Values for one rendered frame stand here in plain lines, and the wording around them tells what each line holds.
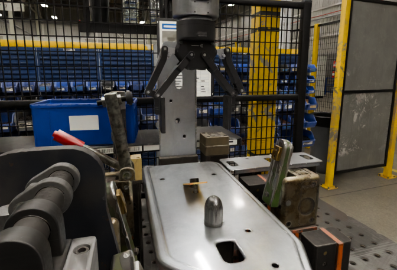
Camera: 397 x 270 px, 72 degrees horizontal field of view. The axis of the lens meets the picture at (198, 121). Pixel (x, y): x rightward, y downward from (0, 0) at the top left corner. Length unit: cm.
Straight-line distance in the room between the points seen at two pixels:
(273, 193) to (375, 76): 309
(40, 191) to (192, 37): 39
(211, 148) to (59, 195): 68
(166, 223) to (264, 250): 17
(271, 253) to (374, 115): 333
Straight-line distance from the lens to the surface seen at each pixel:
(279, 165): 58
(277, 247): 46
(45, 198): 19
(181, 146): 85
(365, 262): 104
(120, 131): 53
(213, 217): 48
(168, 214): 53
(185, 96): 83
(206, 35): 53
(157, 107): 54
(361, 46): 340
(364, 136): 365
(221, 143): 85
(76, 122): 92
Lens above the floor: 125
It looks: 10 degrees down
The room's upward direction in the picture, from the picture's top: straight up
